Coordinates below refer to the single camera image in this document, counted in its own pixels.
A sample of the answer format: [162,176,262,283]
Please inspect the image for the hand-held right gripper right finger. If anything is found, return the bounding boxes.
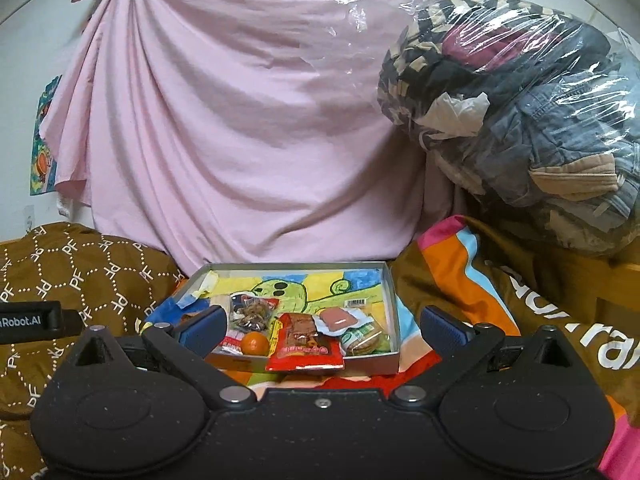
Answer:
[390,305,581,407]

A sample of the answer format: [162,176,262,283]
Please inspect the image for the wooden bed frame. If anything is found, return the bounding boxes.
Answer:
[595,259,640,321]

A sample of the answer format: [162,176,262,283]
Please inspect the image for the pink sausage packet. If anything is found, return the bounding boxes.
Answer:
[316,297,375,337]

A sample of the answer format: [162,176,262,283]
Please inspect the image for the clear pastry packet green label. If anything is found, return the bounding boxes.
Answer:
[340,324,392,357]

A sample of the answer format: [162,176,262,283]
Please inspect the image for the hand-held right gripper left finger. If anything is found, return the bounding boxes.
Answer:
[67,305,256,408]

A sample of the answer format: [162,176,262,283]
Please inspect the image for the colourful cartoon blanket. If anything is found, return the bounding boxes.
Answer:
[140,215,640,480]

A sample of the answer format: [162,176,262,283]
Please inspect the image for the clear bag of clothes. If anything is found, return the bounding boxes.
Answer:
[345,0,640,261]

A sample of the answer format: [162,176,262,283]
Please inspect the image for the red snack packet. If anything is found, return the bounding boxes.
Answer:
[265,312,347,373]

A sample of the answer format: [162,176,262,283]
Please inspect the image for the pink hanging sheet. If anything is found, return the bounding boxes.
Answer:
[39,0,521,277]

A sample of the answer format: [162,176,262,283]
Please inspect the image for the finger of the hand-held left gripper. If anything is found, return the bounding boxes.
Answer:
[60,309,84,337]

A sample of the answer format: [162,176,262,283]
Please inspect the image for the orange mandarin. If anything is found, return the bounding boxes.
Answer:
[241,332,270,356]

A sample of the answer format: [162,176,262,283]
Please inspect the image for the clear cookie packet red ends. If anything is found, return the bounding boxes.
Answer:
[220,294,280,357]

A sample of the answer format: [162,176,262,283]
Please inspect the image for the grey shallow cardboard box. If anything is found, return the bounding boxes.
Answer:
[145,261,401,376]

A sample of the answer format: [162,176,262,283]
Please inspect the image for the colourful wall poster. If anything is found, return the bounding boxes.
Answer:
[30,75,64,197]

